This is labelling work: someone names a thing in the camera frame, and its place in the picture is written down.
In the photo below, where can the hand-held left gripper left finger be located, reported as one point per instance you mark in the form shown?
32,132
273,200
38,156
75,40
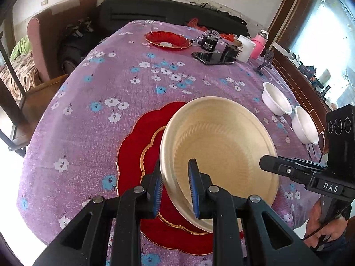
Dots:
158,196

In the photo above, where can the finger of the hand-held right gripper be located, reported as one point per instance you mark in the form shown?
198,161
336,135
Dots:
285,169
313,165

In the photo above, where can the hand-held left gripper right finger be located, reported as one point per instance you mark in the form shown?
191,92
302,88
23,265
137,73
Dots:
194,188

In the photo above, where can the red gold-rimmed plate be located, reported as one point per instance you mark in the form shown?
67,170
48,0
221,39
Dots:
151,160

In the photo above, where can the small white paper bowl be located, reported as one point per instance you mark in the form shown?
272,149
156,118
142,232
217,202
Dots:
305,126
276,97

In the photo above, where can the large red lettered plate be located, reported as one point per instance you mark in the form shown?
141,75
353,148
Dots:
133,149

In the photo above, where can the large white paper bowl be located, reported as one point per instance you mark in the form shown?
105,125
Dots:
222,138

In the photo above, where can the person's right hand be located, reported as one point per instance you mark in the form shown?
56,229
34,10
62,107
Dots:
314,221

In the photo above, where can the pile of dark gadgets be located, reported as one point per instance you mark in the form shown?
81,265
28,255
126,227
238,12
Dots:
313,77

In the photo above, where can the phone stand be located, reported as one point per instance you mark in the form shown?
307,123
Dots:
266,58

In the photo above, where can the white plastic jar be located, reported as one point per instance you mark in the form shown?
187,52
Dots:
245,50

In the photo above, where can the pink bottle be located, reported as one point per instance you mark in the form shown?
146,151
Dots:
259,45

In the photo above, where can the black round device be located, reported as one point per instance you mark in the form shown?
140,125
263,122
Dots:
230,51

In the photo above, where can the black smartphone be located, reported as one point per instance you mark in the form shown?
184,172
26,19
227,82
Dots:
210,58

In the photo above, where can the black labelled device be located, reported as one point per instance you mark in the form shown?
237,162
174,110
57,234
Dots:
209,44

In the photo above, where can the small red plate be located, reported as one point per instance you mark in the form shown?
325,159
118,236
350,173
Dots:
160,37

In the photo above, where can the red plastic bag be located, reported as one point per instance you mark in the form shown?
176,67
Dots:
195,22

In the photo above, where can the black bag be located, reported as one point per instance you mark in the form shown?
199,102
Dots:
77,47

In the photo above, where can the black sofa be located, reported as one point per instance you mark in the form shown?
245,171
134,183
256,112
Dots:
155,9

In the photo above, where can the patterned blanket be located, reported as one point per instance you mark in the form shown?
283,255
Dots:
16,74

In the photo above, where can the brown armchair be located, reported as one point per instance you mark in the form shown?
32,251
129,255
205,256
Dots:
38,41

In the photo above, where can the green cloth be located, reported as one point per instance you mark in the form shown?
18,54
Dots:
20,48

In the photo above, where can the wooden window frame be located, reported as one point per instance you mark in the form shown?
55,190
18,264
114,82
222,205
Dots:
299,74

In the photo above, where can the wall switch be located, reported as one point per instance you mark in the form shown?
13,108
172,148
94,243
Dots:
45,2

